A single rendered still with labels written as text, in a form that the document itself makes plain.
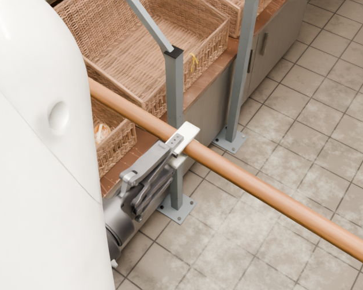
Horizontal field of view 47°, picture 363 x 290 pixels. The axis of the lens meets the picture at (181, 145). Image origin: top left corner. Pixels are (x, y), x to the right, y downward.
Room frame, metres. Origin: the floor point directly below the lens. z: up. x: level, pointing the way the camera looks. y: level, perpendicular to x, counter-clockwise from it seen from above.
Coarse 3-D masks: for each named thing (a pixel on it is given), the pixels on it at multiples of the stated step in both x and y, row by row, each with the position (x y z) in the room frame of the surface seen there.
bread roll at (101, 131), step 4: (100, 124) 0.91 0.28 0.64; (104, 124) 0.91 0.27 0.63; (96, 128) 0.89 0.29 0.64; (100, 128) 0.89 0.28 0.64; (104, 128) 0.89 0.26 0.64; (108, 128) 0.90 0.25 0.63; (96, 132) 0.87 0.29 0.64; (100, 132) 0.87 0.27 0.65; (104, 132) 0.87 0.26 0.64; (108, 132) 0.88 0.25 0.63; (96, 136) 0.85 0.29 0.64; (100, 136) 0.85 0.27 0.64; (104, 136) 0.86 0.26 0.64; (96, 140) 0.84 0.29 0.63; (100, 140) 0.84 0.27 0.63; (96, 144) 0.83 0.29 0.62
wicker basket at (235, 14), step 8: (192, 0) 1.55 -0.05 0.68; (208, 0) 1.69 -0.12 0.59; (216, 0) 1.49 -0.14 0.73; (224, 0) 1.47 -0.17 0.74; (232, 0) 1.69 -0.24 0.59; (240, 0) 1.69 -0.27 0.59; (264, 0) 1.63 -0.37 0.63; (272, 0) 1.69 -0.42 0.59; (200, 8) 1.62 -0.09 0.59; (216, 8) 1.49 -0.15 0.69; (224, 8) 1.47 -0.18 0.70; (232, 8) 1.44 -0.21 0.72; (240, 8) 1.43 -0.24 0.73; (232, 16) 1.44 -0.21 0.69; (240, 16) 1.44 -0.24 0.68; (256, 16) 1.57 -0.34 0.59; (232, 24) 1.44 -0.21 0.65; (240, 24) 1.45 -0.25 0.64; (232, 32) 1.44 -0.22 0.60
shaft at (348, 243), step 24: (96, 96) 0.53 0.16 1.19; (120, 96) 0.53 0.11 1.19; (144, 120) 0.47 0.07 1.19; (192, 144) 0.42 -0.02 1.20; (216, 168) 0.38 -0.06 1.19; (240, 168) 0.37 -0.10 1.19; (264, 192) 0.33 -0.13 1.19; (288, 216) 0.29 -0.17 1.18; (312, 216) 0.29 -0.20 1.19; (336, 240) 0.25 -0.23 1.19; (360, 240) 0.25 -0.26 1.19
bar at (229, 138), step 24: (48, 0) 0.87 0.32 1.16; (144, 24) 0.97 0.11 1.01; (168, 48) 0.93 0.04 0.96; (240, 48) 1.31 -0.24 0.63; (168, 72) 0.91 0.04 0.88; (240, 72) 1.30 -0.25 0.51; (168, 96) 0.92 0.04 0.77; (240, 96) 1.30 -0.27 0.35; (168, 120) 0.92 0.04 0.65; (240, 144) 1.28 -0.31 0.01; (168, 216) 0.87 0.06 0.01
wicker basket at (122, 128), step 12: (96, 108) 0.97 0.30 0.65; (108, 108) 0.94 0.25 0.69; (96, 120) 0.97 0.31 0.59; (108, 120) 0.94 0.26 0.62; (120, 120) 0.90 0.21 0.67; (120, 132) 0.83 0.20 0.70; (132, 132) 0.88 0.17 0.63; (108, 144) 0.78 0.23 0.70; (120, 144) 0.82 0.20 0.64; (132, 144) 0.85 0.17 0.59; (108, 156) 0.81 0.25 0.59; (120, 156) 0.81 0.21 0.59; (108, 168) 0.76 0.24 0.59
